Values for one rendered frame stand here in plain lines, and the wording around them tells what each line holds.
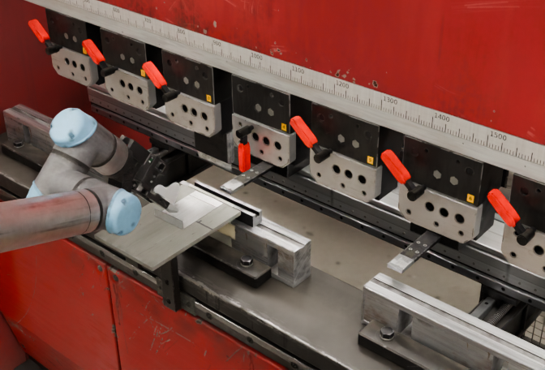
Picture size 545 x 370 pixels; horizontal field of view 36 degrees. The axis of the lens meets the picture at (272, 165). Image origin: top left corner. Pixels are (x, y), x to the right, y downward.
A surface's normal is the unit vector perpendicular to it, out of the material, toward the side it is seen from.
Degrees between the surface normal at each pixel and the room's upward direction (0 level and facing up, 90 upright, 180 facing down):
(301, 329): 0
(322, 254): 0
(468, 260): 90
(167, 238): 0
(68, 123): 40
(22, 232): 86
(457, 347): 90
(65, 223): 85
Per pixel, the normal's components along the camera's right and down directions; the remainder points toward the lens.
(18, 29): 0.76, 0.32
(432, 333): -0.65, 0.39
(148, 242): -0.01, -0.86
